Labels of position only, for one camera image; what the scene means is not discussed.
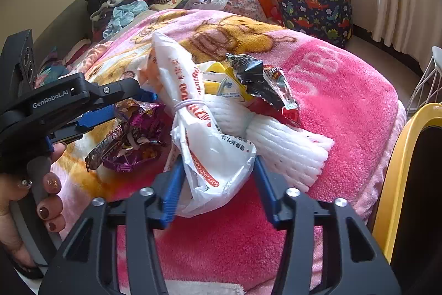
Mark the blue floral bedsheet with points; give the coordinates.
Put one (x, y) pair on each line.
(51, 70)

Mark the yellow crumpled package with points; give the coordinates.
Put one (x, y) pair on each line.
(215, 68)

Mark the white plastic bag red print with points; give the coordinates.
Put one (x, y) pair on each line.
(203, 156)

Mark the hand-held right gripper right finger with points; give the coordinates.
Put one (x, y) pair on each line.
(266, 193)

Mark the black snack wrapper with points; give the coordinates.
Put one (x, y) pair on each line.
(248, 73)

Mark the person's left hand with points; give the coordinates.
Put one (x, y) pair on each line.
(12, 222)

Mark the red snack wrapper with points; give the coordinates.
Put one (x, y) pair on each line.
(281, 87)

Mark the dinosaur print storage basket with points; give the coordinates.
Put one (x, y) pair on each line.
(321, 11)

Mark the purple snack wrapper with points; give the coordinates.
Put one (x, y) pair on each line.
(141, 132)

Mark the floral cushion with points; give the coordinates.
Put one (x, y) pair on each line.
(245, 6)

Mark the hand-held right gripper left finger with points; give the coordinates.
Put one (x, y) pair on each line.
(173, 193)

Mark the yellow trash bin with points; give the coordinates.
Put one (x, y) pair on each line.
(397, 177)

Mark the white foam fruit net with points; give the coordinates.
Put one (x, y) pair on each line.
(286, 146)

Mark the light blue cloth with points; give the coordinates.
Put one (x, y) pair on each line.
(124, 15)

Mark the brown snack wrapper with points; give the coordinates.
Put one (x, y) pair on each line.
(103, 151)

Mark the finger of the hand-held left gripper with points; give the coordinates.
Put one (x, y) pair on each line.
(121, 88)
(98, 117)

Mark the pink printed blanket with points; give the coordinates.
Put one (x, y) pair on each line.
(345, 108)

